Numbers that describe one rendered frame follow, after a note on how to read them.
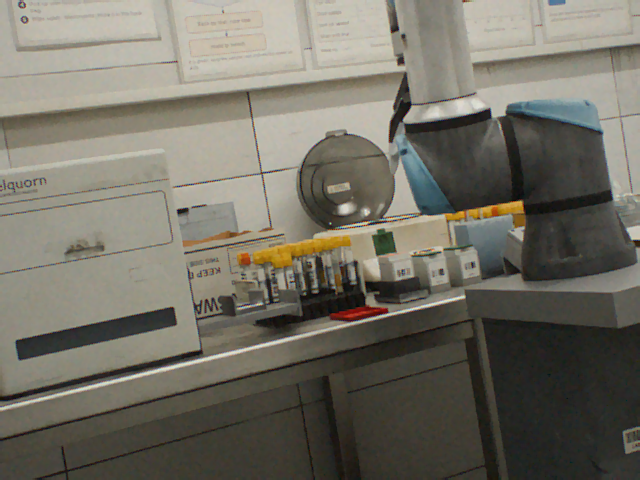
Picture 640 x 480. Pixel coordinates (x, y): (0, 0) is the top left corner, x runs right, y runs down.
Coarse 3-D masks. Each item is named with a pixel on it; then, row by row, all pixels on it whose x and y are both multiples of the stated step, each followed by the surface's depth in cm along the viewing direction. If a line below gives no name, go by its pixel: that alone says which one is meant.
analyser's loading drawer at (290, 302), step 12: (252, 288) 150; (228, 300) 147; (252, 300) 150; (264, 300) 147; (288, 300) 152; (300, 300) 149; (228, 312) 147; (240, 312) 145; (252, 312) 146; (264, 312) 146; (276, 312) 148; (288, 312) 148; (300, 312) 149; (204, 324) 142; (216, 324) 143; (228, 324) 144
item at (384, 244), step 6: (384, 228) 166; (372, 234) 165; (378, 234) 166; (384, 234) 166; (390, 234) 167; (372, 240) 165; (378, 240) 166; (384, 240) 166; (390, 240) 167; (378, 246) 165; (384, 246) 166; (390, 246) 166; (378, 252) 165; (384, 252) 166; (390, 252) 166; (396, 252) 166
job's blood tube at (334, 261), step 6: (330, 252) 164; (336, 252) 164; (330, 258) 164; (336, 258) 164; (336, 264) 164; (336, 270) 164; (336, 276) 164; (336, 282) 164; (336, 288) 165; (342, 288) 165; (342, 294) 165
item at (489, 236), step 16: (464, 224) 174; (480, 224) 175; (496, 224) 177; (464, 240) 175; (480, 240) 175; (496, 240) 176; (480, 256) 175; (496, 256) 176; (480, 272) 175; (496, 272) 174
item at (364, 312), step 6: (366, 306) 157; (342, 312) 155; (348, 312) 155; (354, 312) 155; (360, 312) 155; (366, 312) 149; (372, 312) 150; (378, 312) 150; (384, 312) 151; (330, 318) 154; (336, 318) 152; (342, 318) 150; (348, 318) 148; (354, 318) 148; (360, 318) 149
